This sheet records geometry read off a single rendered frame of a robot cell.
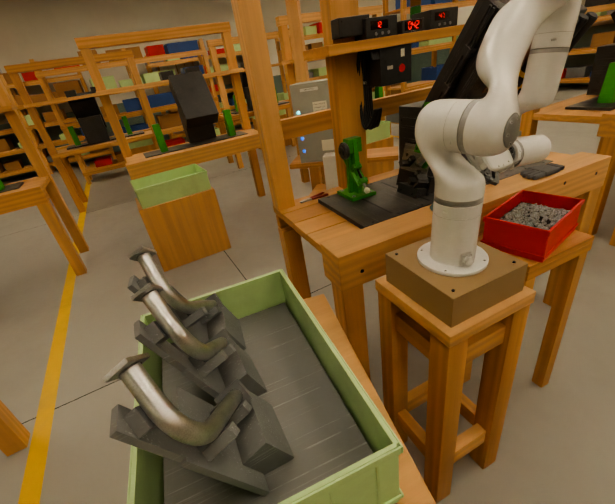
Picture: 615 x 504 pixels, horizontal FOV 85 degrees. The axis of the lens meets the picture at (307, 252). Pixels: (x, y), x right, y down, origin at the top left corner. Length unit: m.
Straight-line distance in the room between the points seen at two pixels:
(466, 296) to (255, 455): 0.60
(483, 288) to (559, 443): 1.04
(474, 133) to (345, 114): 0.99
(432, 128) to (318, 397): 0.67
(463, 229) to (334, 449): 0.60
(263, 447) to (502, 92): 0.84
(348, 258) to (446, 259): 0.35
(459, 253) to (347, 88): 1.03
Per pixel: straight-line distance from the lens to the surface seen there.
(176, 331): 0.64
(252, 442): 0.70
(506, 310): 1.07
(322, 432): 0.77
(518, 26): 0.99
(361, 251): 1.21
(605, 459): 1.92
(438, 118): 0.90
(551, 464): 1.83
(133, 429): 0.55
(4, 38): 11.28
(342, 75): 1.74
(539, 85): 1.20
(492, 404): 1.42
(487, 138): 0.85
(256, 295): 1.05
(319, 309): 1.13
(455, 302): 0.92
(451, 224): 0.95
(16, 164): 10.79
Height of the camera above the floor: 1.50
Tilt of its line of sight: 29 degrees down
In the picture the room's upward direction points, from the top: 9 degrees counter-clockwise
